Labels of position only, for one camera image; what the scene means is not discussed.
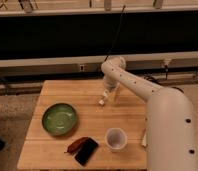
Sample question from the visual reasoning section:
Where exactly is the white sponge block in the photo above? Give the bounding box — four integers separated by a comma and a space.
141, 130, 147, 148

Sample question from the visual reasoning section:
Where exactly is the green ceramic bowl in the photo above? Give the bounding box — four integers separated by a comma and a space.
42, 103, 78, 136

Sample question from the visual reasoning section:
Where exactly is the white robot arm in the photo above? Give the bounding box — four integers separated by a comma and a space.
101, 57, 198, 171

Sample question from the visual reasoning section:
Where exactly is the white plastic cup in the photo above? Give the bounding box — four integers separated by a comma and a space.
105, 128, 128, 152

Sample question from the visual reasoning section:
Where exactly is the black hanging cable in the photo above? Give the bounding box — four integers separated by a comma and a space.
104, 3, 127, 63

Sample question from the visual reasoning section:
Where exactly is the clear plastic bottle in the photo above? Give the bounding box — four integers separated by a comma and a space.
99, 89, 111, 106

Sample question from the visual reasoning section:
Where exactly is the black cable at right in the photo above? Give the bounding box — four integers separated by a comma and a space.
143, 75, 185, 94

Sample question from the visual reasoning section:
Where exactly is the black rectangular block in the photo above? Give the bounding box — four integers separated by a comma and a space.
75, 138, 98, 166

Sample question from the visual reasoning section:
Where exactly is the wooden table board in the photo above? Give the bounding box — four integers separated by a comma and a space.
17, 80, 146, 171

